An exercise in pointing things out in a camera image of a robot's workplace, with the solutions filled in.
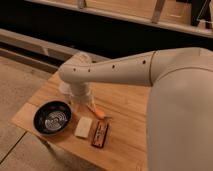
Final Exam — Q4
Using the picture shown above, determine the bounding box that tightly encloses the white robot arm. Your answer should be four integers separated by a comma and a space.
59, 47, 213, 171

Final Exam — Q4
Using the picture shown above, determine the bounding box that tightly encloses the orange pepper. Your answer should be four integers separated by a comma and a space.
88, 107, 109, 120

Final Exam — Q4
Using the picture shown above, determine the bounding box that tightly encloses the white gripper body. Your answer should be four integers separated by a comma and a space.
70, 83, 93, 105

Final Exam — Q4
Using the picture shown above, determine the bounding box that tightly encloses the wooden table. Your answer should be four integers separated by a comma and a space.
11, 74, 149, 171

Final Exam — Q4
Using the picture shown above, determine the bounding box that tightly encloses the black ceramic bowl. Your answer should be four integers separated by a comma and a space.
33, 101, 72, 135

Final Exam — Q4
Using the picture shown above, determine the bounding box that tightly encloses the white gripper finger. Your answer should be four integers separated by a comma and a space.
87, 100, 96, 112

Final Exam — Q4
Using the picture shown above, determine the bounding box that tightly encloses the beige sponge block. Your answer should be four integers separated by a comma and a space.
74, 117, 93, 138

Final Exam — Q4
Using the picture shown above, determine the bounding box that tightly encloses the translucent plastic cup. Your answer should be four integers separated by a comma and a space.
58, 81, 81, 113

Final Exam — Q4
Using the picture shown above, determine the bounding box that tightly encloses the red and black box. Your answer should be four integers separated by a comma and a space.
91, 121, 109, 148

